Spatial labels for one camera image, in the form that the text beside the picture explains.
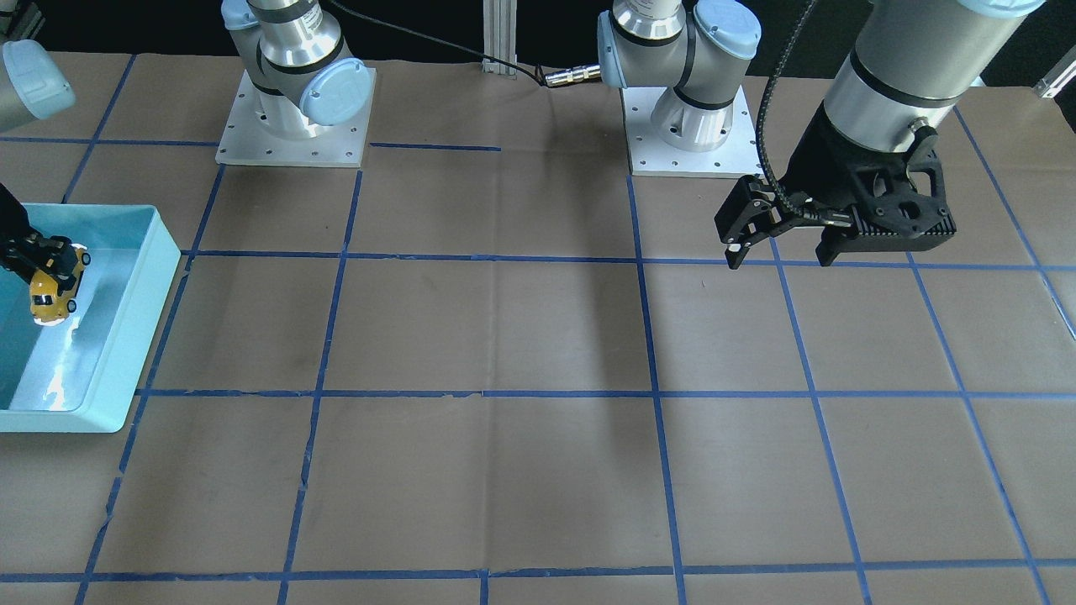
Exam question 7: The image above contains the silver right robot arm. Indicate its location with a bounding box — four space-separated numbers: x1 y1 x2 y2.
1 1 376 301

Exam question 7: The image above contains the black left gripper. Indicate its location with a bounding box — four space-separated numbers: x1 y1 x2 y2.
714 108 957 271

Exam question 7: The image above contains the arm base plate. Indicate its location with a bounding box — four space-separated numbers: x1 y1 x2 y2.
215 73 372 169
621 86 762 179

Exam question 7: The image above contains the light blue plastic bin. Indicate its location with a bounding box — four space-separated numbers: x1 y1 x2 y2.
1 203 180 433

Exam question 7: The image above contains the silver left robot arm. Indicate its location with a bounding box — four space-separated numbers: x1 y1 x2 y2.
597 1 1040 269

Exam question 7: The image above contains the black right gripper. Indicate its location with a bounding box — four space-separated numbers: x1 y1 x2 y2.
1 184 77 297

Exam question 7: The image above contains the brown paper table mat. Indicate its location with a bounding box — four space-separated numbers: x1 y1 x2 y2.
3 54 1075 604

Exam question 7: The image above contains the aluminium frame post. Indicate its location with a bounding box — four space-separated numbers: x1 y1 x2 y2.
482 0 521 79

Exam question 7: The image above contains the yellow beetle toy car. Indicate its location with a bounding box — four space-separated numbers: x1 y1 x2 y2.
29 244 91 327

